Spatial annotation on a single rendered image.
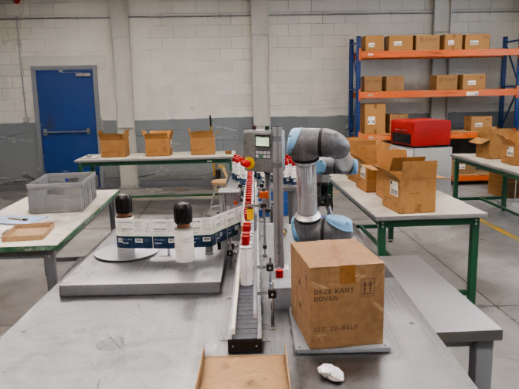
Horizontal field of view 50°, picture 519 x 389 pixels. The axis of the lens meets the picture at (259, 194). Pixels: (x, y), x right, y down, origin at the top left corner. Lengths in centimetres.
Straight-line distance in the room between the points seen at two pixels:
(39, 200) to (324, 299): 299
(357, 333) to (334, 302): 13
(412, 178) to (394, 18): 676
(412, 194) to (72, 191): 246
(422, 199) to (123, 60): 711
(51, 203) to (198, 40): 627
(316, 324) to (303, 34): 869
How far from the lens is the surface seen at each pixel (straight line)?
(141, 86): 1021
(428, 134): 794
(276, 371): 174
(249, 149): 260
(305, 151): 229
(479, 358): 218
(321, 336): 182
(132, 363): 185
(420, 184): 409
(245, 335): 186
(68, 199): 435
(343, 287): 178
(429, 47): 996
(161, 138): 803
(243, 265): 225
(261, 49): 1009
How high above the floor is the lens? 165
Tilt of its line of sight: 10 degrees down
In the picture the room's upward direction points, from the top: 1 degrees counter-clockwise
